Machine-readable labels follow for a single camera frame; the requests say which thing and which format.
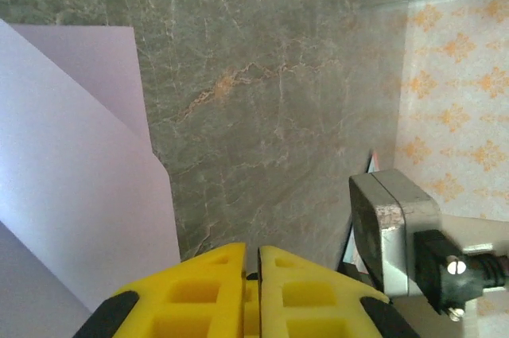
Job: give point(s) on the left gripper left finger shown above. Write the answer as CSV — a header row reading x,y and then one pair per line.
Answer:
x,y
191,298

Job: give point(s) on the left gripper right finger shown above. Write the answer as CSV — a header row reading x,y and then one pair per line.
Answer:
x,y
310,302

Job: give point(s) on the purple paper sheet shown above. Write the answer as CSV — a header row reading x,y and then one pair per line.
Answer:
x,y
59,155

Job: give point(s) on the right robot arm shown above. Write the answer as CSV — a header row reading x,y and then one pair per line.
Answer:
x,y
473,234

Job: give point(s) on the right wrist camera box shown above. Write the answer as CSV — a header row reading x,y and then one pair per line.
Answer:
x,y
397,203

